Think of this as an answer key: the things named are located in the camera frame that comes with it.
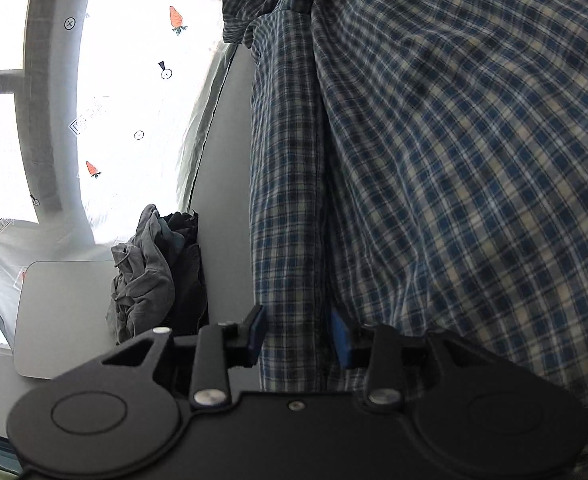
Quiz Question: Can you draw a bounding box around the dark blue garment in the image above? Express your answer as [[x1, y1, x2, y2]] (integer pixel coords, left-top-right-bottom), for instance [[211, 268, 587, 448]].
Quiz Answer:
[[159, 216, 185, 263]]

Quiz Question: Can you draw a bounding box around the dark brown garment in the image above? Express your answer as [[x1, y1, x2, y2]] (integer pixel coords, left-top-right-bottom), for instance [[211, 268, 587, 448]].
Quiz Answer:
[[161, 210, 209, 333]]

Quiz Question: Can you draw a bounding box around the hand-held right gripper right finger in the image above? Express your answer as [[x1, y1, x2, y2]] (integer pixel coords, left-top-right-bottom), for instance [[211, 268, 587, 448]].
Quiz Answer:
[[330, 308, 480, 407]]

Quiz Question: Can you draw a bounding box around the blue plaid shirt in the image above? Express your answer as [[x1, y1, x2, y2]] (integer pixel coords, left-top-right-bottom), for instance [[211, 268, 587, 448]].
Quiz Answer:
[[222, 0, 588, 441]]

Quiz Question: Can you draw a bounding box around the grey garment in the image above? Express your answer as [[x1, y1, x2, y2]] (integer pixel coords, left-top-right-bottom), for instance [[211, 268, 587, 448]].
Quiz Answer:
[[104, 203, 175, 345]]

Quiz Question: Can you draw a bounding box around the carrot printed white sheet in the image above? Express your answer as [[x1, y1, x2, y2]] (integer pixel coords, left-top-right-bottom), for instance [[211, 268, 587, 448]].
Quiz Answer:
[[0, 0, 239, 361]]

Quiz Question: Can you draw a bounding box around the white board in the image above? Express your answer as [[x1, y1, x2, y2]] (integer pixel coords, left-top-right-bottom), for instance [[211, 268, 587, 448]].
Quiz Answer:
[[12, 260, 119, 380]]

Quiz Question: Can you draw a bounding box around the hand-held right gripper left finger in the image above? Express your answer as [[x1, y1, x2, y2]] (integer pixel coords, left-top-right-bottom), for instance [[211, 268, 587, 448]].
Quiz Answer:
[[101, 304, 267, 407]]

